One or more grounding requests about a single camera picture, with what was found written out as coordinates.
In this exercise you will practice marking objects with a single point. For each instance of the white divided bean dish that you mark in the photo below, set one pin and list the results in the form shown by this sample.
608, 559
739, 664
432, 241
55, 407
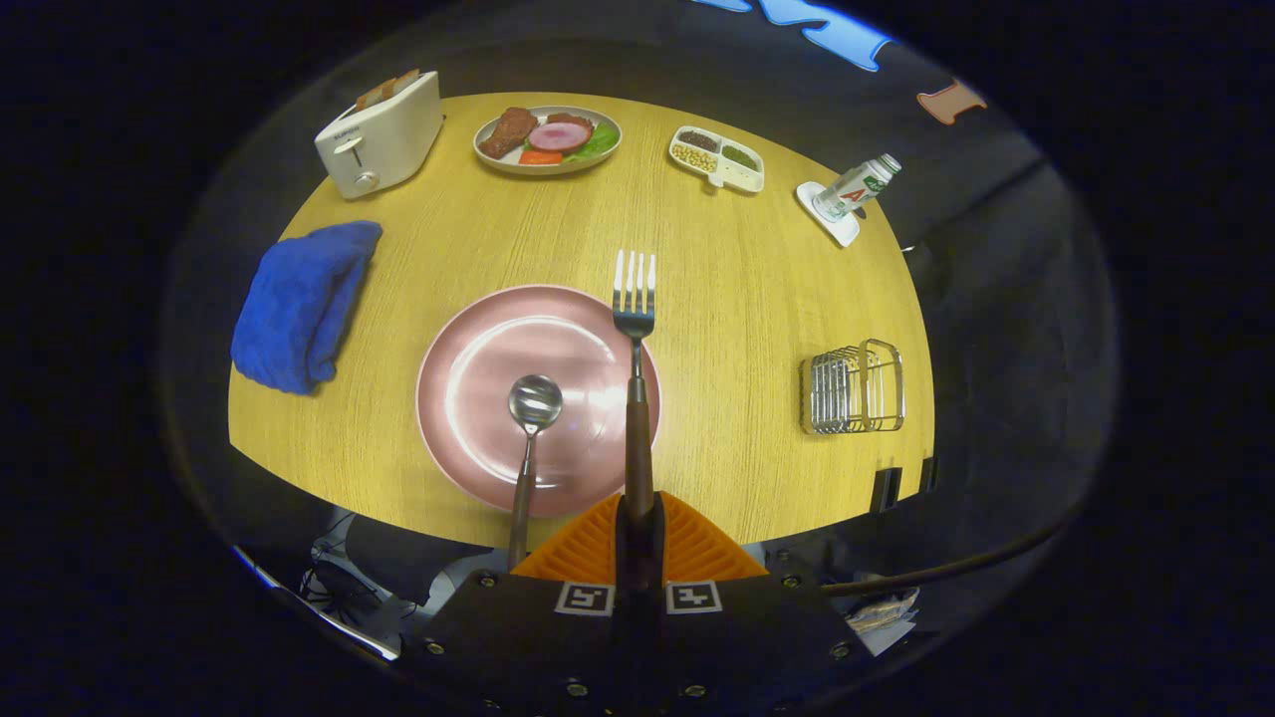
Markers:
742, 177

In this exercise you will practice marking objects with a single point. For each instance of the brown toast slice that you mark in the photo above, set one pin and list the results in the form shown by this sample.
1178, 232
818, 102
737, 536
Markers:
406, 81
376, 93

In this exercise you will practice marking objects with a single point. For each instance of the white toaster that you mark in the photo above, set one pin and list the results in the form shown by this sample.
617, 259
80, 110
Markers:
388, 144

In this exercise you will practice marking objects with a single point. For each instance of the green lettuce leaf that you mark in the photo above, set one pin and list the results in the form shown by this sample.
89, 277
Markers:
601, 141

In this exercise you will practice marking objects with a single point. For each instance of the crumpled paper packet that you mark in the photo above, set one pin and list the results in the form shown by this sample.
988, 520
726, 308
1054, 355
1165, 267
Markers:
882, 612

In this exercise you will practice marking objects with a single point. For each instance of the small white labelled bottle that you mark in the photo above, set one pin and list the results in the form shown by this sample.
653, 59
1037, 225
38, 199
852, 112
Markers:
857, 186

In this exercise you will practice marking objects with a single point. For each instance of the small brown meat piece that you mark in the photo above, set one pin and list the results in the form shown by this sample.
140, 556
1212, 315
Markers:
570, 119

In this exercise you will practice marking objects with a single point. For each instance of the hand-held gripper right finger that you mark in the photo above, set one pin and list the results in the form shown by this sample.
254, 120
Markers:
655, 558

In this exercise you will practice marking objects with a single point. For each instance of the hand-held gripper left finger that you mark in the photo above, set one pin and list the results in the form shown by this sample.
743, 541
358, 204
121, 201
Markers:
623, 558

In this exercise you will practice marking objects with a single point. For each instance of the pink ham slice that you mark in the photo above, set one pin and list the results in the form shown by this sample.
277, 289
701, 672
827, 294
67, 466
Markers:
560, 136

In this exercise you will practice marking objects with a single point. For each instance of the red tomato slice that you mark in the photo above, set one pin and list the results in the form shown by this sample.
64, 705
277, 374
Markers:
540, 157

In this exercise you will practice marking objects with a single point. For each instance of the pink round plate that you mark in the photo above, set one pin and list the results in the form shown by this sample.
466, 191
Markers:
478, 398

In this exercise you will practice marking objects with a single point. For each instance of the black table edge clamp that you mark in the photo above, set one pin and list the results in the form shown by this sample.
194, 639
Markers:
886, 488
929, 474

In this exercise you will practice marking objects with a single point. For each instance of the white food plate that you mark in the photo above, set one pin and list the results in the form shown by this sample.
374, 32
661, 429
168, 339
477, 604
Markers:
498, 161

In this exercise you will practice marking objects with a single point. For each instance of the blue towel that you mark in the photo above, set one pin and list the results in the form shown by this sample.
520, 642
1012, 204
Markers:
299, 309

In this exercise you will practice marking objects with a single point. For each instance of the large brown meat piece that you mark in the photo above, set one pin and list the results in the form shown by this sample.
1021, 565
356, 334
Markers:
508, 131

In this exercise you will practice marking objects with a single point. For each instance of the white square coaster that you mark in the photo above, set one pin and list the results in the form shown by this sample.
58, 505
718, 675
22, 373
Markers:
837, 231

